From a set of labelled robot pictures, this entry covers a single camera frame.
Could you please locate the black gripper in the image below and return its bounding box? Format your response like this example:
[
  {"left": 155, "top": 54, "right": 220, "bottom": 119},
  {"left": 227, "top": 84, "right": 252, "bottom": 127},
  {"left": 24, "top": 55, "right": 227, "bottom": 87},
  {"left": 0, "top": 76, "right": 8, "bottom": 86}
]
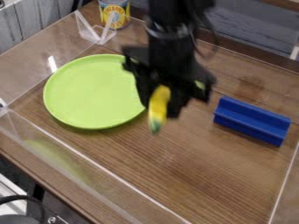
[{"left": 121, "top": 33, "right": 216, "bottom": 118}]

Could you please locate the yellow toy banana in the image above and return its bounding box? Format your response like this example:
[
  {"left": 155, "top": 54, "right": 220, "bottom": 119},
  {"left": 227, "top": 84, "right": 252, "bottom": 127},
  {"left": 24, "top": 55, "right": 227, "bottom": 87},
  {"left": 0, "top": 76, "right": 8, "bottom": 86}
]
[{"left": 148, "top": 85, "right": 171, "bottom": 134}]

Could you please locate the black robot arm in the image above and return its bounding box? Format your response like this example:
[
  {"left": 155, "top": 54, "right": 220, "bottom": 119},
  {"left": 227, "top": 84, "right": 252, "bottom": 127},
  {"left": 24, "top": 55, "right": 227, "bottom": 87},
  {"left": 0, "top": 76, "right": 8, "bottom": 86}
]
[{"left": 123, "top": 0, "right": 216, "bottom": 122}]

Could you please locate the green round plate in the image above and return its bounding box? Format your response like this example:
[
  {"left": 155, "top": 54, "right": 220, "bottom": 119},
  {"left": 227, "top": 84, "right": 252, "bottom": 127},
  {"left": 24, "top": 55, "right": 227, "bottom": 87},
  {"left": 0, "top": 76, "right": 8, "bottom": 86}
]
[{"left": 43, "top": 54, "right": 145, "bottom": 130}]

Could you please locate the blue plastic block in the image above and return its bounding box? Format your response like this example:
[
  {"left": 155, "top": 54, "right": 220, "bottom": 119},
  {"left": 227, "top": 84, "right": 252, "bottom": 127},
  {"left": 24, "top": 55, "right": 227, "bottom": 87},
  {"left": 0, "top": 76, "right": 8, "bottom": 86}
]
[{"left": 213, "top": 96, "right": 292, "bottom": 147}]

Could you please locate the yellow blue tin can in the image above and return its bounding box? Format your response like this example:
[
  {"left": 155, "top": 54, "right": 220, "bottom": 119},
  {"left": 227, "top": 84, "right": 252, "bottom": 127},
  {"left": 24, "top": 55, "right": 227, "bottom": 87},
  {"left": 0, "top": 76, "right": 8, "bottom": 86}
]
[{"left": 97, "top": 0, "right": 131, "bottom": 30}]

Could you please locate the clear acrylic corner bracket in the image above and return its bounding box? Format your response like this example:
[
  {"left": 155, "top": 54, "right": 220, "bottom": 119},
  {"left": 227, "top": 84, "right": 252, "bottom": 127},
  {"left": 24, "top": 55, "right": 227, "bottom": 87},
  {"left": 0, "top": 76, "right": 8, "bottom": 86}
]
[{"left": 75, "top": 10, "right": 117, "bottom": 46}]

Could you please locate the clear acrylic enclosure wall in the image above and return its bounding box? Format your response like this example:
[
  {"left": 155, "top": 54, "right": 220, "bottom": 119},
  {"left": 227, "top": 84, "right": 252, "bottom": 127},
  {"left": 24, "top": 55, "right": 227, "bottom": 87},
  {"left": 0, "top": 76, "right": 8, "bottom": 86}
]
[{"left": 0, "top": 106, "right": 191, "bottom": 224}]

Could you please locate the black cable lower left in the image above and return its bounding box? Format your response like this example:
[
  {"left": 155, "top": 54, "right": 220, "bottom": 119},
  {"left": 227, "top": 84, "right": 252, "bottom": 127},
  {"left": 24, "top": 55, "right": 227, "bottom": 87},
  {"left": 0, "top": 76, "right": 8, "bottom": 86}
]
[{"left": 0, "top": 195, "right": 45, "bottom": 224}]

